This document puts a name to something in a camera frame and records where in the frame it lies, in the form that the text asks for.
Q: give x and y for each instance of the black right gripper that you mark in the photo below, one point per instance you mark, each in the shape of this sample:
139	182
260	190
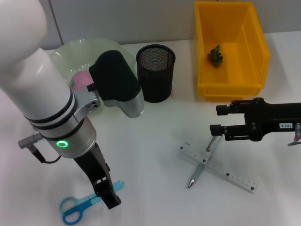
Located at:
270	117

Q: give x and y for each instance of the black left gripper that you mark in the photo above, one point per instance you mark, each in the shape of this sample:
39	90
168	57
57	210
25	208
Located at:
94	164

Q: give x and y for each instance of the blue plastic scissors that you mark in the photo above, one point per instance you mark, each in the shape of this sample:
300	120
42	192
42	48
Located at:
70	213

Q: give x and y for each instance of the white grey ballpoint pen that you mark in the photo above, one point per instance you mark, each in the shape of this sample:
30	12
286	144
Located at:
198	170

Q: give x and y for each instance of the transparent plastic ruler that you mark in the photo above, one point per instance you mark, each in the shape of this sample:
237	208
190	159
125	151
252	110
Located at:
235	175

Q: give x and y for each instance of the green toy frog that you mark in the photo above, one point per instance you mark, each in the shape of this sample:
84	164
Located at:
215	56

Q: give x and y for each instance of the pink peach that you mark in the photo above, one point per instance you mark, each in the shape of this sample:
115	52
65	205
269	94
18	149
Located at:
81	78

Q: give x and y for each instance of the black mesh pen holder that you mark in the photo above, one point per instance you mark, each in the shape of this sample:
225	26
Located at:
155	80

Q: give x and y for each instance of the pale green glass fruit plate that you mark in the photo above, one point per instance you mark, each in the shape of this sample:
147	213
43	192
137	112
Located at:
77	50

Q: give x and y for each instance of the yellow plastic bin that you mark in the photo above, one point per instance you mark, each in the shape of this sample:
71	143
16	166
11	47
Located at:
235	87

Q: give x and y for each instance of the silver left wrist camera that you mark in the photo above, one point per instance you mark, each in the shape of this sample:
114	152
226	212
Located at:
117	77

